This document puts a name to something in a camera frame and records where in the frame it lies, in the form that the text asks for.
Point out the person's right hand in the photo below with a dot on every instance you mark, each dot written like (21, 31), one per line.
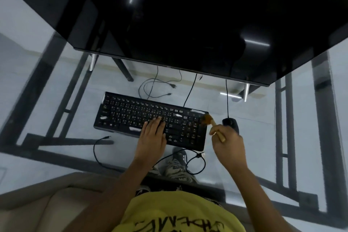
(231, 150)

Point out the person's left hand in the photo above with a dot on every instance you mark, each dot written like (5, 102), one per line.
(151, 142)

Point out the person's left fingers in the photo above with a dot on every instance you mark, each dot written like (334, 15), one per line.
(153, 127)

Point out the person's right fingers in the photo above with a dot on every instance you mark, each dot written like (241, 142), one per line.
(217, 133)

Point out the black computer keyboard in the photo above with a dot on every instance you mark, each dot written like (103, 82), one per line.
(122, 112)

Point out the person's right forearm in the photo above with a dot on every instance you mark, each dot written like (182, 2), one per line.
(258, 199)

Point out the person's left forearm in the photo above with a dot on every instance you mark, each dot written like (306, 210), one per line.
(108, 199)

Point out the black computer mouse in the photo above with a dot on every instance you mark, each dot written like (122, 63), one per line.
(231, 122)

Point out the dark shoe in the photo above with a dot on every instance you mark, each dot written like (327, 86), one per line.
(180, 154)

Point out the patterned trousers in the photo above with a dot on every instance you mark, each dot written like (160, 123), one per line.
(176, 170)

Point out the silver monitor stand leg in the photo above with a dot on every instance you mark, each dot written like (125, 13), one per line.
(93, 62)
(246, 92)

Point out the yellow printed t-shirt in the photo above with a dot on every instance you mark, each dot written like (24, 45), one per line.
(176, 212)

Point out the large black monitor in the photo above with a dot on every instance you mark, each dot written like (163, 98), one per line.
(190, 22)

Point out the beige sofa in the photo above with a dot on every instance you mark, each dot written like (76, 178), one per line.
(40, 207)

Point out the black metal desk frame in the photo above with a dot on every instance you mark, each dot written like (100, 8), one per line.
(32, 90)

